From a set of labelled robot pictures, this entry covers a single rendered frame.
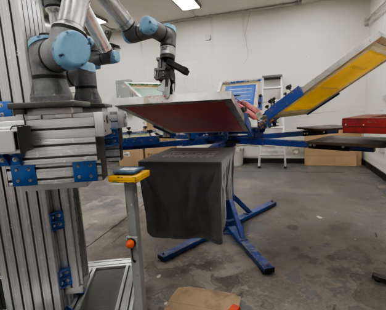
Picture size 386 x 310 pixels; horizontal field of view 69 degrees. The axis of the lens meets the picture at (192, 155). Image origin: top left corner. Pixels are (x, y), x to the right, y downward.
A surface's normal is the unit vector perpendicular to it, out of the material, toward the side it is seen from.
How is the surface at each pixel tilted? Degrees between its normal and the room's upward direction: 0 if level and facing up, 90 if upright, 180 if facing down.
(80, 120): 90
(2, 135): 90
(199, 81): 90
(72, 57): 97
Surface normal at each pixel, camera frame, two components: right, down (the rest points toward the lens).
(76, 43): 0.76, 0.19
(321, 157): -0.29, -0.08
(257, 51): -0.29, 0.17
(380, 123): -0.74, 0.17
